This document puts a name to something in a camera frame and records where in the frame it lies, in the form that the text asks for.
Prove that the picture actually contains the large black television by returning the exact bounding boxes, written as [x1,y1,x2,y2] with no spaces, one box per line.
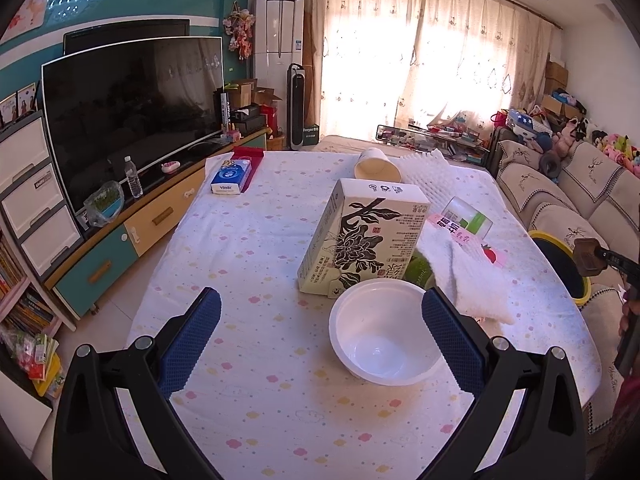
[41,36,224,211]

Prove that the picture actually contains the wooden tv cabinet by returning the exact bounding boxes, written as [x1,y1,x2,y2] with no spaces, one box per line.
[44,127,271,321]

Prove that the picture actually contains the white folded towel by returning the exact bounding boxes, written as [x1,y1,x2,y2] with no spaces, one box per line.
[416,221,515,325]

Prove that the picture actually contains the sheer window curtains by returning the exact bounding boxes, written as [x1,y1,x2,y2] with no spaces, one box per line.
[305,0,555,140]

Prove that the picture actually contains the yellow rimmed trash bin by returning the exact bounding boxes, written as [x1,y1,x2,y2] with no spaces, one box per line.
[528,230,591,309]

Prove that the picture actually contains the white drawer unit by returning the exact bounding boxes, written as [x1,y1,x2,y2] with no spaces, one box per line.
[1,112,82,281]

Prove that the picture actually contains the white plastic bowl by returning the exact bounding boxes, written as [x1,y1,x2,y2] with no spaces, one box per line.
[329,278,444,387]

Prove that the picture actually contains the beige sofa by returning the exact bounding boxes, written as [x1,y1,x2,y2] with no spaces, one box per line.
[496,140,639,434]

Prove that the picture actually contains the red flat box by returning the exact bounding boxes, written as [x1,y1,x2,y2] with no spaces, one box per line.
[231,145,265,193]

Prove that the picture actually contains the paper cup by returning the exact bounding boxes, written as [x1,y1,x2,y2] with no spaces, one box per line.
[354,148,402,183]

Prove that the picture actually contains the bookshelf with books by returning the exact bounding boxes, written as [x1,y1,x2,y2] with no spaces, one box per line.
[0,219,66,401]

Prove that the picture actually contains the pile of plush toys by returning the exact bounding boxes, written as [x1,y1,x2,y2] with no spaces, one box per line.
[491,86,640,179]

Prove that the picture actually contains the blue tissue pack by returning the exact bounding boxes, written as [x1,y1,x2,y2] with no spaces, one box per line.
[210,159,250,195]

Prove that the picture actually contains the floral printed carton box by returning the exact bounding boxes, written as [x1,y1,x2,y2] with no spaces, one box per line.
[297,178,430,298]

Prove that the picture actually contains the black tower fan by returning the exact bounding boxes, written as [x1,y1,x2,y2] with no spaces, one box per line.
[286,63,305,151]

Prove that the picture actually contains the green clear plastic cup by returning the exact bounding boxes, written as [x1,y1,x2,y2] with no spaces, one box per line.
[442,196,494,238]

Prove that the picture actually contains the artificial flower decoration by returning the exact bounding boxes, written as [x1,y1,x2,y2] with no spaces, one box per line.
[222,2,255,61]

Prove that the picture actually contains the white foam fruit net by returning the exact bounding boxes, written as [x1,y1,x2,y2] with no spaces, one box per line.
[395,150,459,214]

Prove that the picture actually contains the cluttered glass side table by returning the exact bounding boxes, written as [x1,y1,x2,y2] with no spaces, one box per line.
[375,125,489,166]

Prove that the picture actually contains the clear water bottle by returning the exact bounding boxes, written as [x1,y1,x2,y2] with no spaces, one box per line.
[124,156,143,200]

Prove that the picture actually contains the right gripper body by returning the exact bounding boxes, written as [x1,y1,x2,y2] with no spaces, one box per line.
[573,238,639,377]

